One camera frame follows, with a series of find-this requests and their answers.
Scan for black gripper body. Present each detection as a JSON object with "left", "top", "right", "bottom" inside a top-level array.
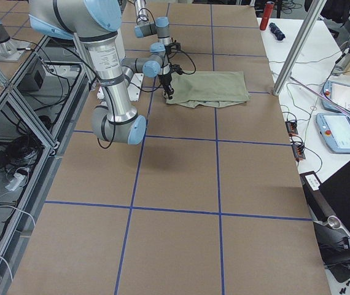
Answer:
[
  {"left": 158, "top": 65, "right": 173, "bottom": 87},
  {"left": 165, "top": 42, "right": 175, "bottom": 66}
]

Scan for green long-sleeve shirt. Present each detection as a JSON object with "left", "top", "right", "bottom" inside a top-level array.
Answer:
[{"left": 166, "top": 71, "right": 251, "bottom": 109}]

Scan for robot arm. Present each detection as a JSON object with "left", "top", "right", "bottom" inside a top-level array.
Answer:
[
  {"left": 29, "top": 1, "right": 174, "bottom": 144},
  {"left": 133, "top": 0, "right": 180, "bottom": 56}
]

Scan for red cylinder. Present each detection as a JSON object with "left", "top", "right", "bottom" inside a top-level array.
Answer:
[{"left": 259, "top": 1, "right": 275, "bottom": 31}]

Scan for folded dark blue umbrella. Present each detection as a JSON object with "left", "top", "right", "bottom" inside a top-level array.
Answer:
[{"left": 269, "top": 22, "right": 286, "bottom": 41}]

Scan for orange connector modules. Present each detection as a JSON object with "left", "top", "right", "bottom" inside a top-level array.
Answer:
[{"left": 285, "top": 120, "right": 306, "bottom": 163}]

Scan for far teach pendant tablet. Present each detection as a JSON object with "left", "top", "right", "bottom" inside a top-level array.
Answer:
[{"left": 321, "top": 81, "right": 350, "bottom": 112}]

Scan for teach pendant tablet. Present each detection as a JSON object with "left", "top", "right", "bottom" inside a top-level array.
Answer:
[
  {"left": 321, "top": 81, "right": 350, "bottom": 112},
  {"left": 316, "top": 113, "right": 350, "bottom": 154}
]

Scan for near teach pendant tablet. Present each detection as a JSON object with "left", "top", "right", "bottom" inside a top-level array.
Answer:
[{"left": 316, "top": 113, "right": 350, "bottom": 154}]

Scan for white reacher grabber stick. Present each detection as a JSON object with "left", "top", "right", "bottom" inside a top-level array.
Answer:
[{"left": 289, "top": 76, "right": 350, "bottom": 117}]

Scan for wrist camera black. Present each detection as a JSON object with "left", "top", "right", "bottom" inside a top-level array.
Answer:
[
  {"left": 171, "top": 41, "right": 181, "bottom": 53},
  {"left": 170, "top": 64, "right": 184, "bottom": 75}
]

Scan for aluminium frame rack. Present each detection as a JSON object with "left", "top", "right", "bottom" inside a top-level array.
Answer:
[{"left": 0, "top": 37, "right": 91, "bottom": 294}]

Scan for aluminium frame post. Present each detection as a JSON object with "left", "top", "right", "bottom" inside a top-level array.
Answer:
[{"left": 273, "top": 0, "right": 327, "bottom": 96}]

